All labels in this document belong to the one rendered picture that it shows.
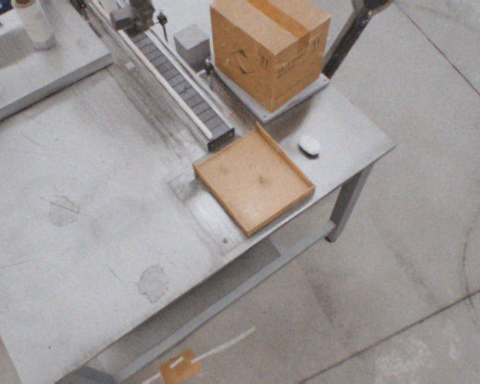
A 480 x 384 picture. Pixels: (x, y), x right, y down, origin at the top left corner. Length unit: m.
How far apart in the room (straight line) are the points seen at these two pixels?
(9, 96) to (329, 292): 1.56
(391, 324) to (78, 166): 1.50
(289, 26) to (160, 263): 0.80
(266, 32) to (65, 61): 0.77
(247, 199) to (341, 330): 0.96
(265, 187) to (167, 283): 0.42
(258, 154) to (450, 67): 1.89
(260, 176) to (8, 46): 1.08
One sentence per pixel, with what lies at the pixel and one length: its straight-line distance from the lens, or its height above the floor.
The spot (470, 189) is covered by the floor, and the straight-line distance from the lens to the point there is 2.63.
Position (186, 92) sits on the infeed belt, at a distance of 1.58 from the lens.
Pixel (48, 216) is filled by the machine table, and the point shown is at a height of 0.83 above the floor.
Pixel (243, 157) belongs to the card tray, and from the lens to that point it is 1.46.
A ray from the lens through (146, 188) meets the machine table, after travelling 1.44.
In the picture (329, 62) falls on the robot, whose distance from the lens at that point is 2.14.
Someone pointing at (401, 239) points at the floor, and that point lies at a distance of 2.36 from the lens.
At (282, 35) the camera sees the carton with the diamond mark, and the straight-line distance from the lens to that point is 1.41.
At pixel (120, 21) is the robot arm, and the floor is 1.09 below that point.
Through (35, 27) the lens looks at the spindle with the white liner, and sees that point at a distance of 1.81.
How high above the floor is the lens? 2.06
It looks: 63 degrees down
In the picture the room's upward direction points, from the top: 2 degrees counter-clockwise
